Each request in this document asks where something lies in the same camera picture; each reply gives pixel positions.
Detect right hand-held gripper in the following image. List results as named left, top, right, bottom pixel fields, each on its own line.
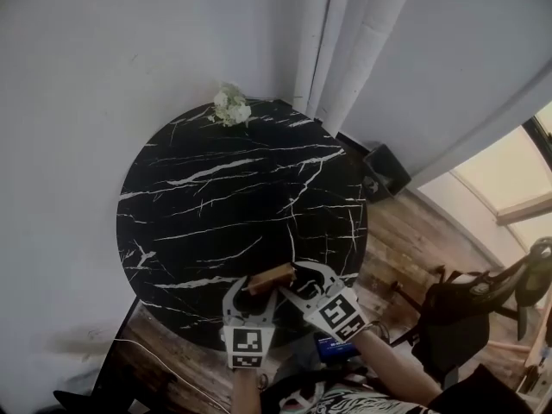
left=279, top=260, right=368, bottom=345

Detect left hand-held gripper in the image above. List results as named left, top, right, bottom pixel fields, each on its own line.
left=219, top=276, right=280, bottom=370

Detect small wooden block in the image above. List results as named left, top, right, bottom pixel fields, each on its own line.
left=246, top=263, right=298, bottom=297

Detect person's right forearm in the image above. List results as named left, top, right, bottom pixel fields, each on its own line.
left=355, top=329, right=443, bottom=410

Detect person's left forearm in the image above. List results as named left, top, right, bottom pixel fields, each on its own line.
left=231, top=367, right=263, bottom=414

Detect round black marble table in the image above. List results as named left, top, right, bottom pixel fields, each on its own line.
left=115, top=98, right=370, bottom=354

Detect black device with blue screen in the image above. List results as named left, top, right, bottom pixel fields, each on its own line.
left=313, top=331, right=361, bottom=365

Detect person's patterned shirt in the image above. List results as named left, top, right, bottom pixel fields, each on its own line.
left=260, top=363, right=532, bottom=414

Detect black waste bin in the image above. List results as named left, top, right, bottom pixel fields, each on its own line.
left=362, top=142, right=412, bottom=201

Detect black office chair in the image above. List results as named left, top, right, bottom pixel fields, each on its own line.
left=389, top=235, right=552, bottom=390

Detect black flat panel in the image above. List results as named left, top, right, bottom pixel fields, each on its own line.
left=52, top=295, right=150, bottom=414

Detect white flower bunch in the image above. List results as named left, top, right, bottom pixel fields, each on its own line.
left=207, top=80, right=253, bottom=129

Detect window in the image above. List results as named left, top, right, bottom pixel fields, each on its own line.
left=417, top=105, right=552, bottom=269

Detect thin white pipe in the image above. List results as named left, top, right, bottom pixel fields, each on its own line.
left=292, top=0, right=336, bottom=111

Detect white insulated pipe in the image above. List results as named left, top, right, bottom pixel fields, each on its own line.
left=304, top=0, right=380, bottom=120
left=325, top=0, right=420, bottom=134

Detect white cable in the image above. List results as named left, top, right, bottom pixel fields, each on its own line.
left=112, top=337, right=236, bottom=414

